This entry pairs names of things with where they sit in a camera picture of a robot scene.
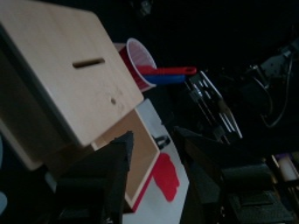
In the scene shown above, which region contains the blue plastic scoop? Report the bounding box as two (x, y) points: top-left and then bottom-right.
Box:
(144, 73), (187, 86)

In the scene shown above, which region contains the white cutting mat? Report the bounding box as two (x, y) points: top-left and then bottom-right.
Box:
(121, 98), (191, 224)

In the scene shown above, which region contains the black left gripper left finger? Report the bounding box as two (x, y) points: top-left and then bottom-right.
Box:
(49, 130), (136, 224)

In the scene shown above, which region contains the thin black cable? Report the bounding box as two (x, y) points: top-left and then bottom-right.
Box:
(252, 56), (295, 130)

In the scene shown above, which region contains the small black cutter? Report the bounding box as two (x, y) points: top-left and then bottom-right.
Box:
(153, 135), (172, 151)

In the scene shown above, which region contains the wooden drawer with red edge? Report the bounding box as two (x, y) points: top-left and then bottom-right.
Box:
(89, 108), (163, 214)

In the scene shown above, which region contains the light wooden drawer cabinet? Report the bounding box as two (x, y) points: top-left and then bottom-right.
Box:
(0, 0), (145, 179)

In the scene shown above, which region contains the white cylindrical roll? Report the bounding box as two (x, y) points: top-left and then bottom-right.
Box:
(272, 151), (299, 183)

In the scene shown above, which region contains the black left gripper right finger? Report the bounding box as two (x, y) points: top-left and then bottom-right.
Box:
(172, 126), (298, 224)

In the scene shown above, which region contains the flat red dough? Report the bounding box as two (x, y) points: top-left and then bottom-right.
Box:
(151, 152), (181, 203)

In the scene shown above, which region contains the red plastic cup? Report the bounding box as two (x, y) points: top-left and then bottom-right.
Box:
(113, 37), (159, 94)

